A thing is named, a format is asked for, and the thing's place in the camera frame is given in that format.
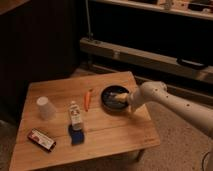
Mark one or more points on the wooden shelf unit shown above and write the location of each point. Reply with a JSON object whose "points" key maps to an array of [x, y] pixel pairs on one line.
{"points": [[148, 35]]}

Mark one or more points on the orange carrot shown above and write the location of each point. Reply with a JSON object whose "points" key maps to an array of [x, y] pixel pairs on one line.
{"points": [[87, 99]]}

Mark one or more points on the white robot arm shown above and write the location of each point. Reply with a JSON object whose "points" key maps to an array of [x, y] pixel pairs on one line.
{"points": [[197, 115]]}

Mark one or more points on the dark ceramic bowl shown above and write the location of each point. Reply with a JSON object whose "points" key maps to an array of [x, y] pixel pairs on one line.
{"points": [[108, 98]]}

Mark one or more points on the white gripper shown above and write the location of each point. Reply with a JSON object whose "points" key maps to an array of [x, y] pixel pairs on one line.
{"points": [[134, 99]]}

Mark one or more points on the red black snack box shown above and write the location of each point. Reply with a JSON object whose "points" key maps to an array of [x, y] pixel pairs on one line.
{"points": [[41, 140]]}

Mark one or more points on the small white bottle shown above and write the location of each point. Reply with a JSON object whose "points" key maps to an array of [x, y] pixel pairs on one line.
{"points": [[75, 116]]}

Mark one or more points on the black handle on shelf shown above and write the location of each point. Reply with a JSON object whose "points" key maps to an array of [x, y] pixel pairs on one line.
{"points": [[192, 65]]}

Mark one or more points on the metal pole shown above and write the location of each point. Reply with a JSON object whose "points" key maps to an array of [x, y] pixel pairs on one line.
{"points": [[90, 34]]}

